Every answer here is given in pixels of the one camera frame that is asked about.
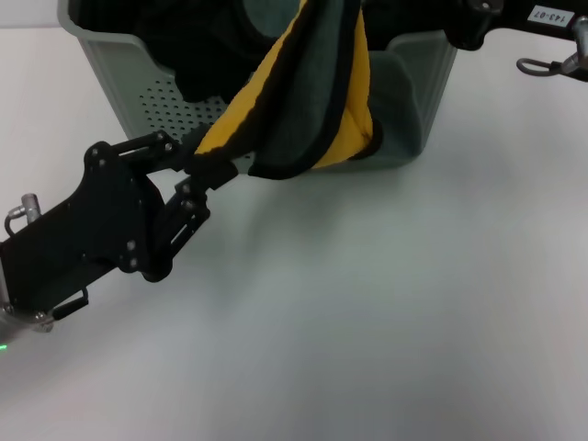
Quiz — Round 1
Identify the grey yellow black-edged towel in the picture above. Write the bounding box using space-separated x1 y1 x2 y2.
195 0 385 180

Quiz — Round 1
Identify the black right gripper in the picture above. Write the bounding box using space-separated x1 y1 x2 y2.
447 0 588 50

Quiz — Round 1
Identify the gripper silver connector cable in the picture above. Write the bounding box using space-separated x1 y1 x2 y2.
516 16 588 84
4 192 43 238

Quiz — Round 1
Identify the right gripper silver connector cable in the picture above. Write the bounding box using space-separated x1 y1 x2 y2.
516 16 588 84

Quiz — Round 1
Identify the green plastic storage box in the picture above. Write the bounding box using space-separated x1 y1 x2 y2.
57 0 460 174

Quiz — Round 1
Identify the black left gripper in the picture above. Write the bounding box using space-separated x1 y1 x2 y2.
0 126 240 310

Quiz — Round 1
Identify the left gripper black plug cable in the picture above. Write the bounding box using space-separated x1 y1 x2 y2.
51 285 89 322

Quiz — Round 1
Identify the left gripper silver connector cable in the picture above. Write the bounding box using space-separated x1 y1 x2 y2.
4 192 43 238

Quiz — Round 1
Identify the black cloth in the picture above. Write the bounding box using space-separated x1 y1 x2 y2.
73 0 454 105

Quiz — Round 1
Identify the grey-green cloth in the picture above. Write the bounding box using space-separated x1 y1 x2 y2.
242 0 300 43

